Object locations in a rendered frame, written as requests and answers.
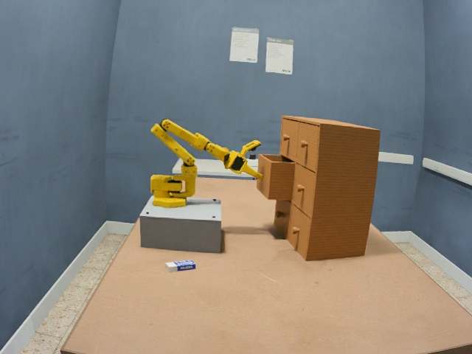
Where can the brown chest of drawers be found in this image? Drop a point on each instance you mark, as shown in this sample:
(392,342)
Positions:
(346,172)

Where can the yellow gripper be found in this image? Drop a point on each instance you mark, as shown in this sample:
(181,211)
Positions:
(237,163)

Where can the blue and white eraser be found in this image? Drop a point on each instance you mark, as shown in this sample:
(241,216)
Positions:
(180,266)

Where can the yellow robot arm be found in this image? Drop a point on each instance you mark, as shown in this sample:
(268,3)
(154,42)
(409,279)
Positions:
(166,189)

